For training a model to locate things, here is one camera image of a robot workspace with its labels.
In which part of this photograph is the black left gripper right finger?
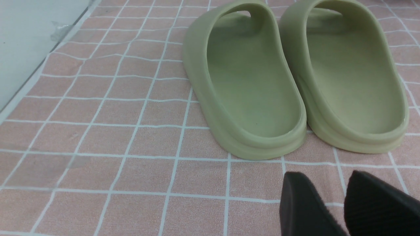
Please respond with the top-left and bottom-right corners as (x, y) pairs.
(344, 170), (420, 236)

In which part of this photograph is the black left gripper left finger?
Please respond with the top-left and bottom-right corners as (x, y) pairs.
(279, 171), (347, 236)

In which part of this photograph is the green slide slipper right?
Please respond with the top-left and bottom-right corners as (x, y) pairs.
(279, 0), (410, 154)

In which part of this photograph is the green slide slipper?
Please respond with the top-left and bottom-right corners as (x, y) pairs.
(279, 0), (410, 154)
(182, 0), (306, 160)

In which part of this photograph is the green slide slipper left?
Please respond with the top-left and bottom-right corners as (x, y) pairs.
(182, 0), (306, 160)

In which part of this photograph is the pink grid tablecloth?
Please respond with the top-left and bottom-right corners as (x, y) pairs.
(0, 0), (419, 236)

